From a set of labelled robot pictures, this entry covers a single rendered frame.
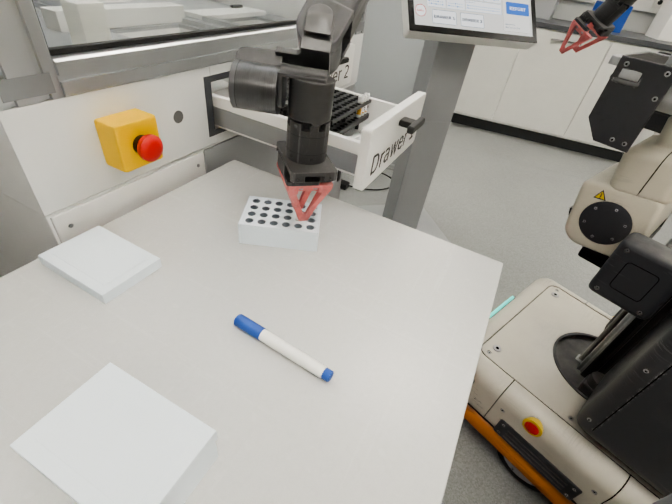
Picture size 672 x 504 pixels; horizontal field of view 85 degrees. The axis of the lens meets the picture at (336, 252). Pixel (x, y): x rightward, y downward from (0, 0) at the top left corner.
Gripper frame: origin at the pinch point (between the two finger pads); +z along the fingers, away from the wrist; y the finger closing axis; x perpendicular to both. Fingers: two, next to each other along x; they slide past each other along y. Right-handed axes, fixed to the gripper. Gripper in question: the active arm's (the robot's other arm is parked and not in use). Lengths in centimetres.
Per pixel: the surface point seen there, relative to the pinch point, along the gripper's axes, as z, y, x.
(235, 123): -4.0, -25.2, -7.1
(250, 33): -17.5, -37.0, -2.4
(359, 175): -3.6, -4.1, 10.9
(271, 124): -6.1, -19.4, -1.2
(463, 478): 81, 24, 49
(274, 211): 1.8, -2.8, -3.6
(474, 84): 38, -238, 219
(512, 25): -21, -79, 96
